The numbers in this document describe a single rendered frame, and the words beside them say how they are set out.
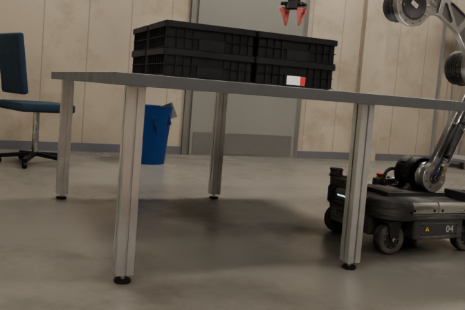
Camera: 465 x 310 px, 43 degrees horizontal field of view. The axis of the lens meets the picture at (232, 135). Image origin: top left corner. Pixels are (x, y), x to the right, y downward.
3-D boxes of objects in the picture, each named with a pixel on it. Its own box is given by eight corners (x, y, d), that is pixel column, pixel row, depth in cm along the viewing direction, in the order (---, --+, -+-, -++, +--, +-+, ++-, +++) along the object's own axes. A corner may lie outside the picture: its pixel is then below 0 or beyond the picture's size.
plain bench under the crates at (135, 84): (290, 196, 400) (299, 92, 395) (475, 266, 255) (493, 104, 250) (44, 196, 335) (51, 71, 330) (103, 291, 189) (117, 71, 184)
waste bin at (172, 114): (166, 159, 546) (170, 101, 543) (180, 166, 508) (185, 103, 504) (116, 158, 527) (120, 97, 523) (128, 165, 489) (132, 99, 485)
